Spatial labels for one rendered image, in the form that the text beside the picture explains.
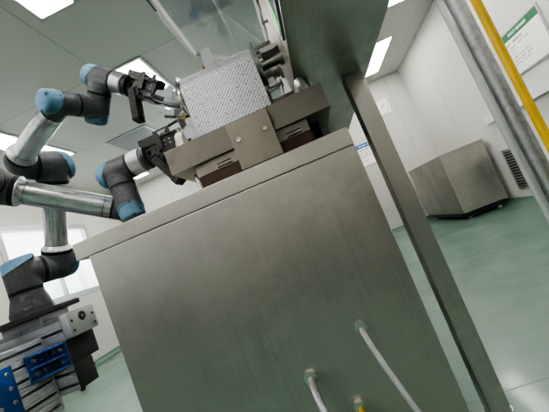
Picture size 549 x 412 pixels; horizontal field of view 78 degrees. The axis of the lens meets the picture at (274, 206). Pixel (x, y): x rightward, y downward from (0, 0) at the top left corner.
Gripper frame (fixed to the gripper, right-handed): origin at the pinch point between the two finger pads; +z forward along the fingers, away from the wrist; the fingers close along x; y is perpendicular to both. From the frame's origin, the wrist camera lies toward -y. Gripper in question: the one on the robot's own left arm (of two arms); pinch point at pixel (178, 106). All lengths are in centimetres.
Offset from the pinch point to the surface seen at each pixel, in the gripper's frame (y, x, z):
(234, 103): 3.8, -8.3, 20.6
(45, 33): 49, 119, -182
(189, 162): -17.4, -28.0, 21.7
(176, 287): -44, -34, 30
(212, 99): 3.2, -8.3, 14.0
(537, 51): 184, 228, 196
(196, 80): 7.4, -8.1, 7.2
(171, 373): -62, -34, 35
